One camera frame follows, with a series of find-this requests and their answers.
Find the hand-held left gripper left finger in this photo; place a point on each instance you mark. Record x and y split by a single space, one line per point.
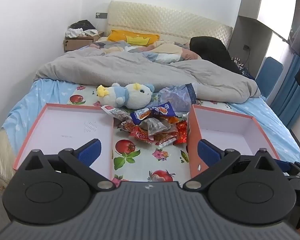
90 152

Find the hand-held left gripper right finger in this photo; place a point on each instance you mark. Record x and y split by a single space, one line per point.
208 152

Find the deep pink cardboard box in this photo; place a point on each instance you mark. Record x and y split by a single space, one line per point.
227 125

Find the shallow pink cardboard box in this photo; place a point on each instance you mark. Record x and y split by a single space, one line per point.
65 125

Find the blue white snack packet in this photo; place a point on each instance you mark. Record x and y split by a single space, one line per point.
136 116

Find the pile of snack packets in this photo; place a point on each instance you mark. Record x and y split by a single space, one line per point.
152 130

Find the fruit printed bed mat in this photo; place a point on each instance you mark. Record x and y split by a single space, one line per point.
140 160

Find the translucent blue plastic bag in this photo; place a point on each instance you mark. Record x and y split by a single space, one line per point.
177 97

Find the white blue plush toy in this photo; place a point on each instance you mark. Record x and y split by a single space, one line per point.
132 95

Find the blue curtain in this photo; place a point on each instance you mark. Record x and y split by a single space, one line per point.
287 97

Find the light blue bed sheet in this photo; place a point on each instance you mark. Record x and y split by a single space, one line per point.
27 100

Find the grey duvet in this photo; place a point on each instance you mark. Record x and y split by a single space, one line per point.
115 67

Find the beige bed base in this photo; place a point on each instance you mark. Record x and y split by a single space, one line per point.
0 160

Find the blue chair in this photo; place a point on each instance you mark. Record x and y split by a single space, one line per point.
268 72

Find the black clothing heap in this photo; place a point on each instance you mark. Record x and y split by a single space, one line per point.
210 48

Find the brown nightstand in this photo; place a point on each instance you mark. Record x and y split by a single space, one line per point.
75 43

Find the pastel patchwork quilt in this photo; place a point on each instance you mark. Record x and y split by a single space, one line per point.
165 51

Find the white flat box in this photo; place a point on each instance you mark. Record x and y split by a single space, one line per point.
91 33

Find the yellow pillow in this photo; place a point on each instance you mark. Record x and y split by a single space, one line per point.
120 36

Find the white cloth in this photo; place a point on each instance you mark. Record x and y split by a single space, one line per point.
75 33

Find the black garment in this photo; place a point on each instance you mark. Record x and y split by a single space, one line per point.
82 24

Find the grey cabinet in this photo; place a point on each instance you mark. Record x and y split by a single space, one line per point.
250 30

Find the cream padded headboard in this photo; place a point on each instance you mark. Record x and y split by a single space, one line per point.
165 20

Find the black wall socket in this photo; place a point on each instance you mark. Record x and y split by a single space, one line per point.
246 47

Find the grey wall socket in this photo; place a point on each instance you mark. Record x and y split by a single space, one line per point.
101 15

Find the white wall cabinet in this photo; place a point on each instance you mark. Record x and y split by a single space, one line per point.
277 5

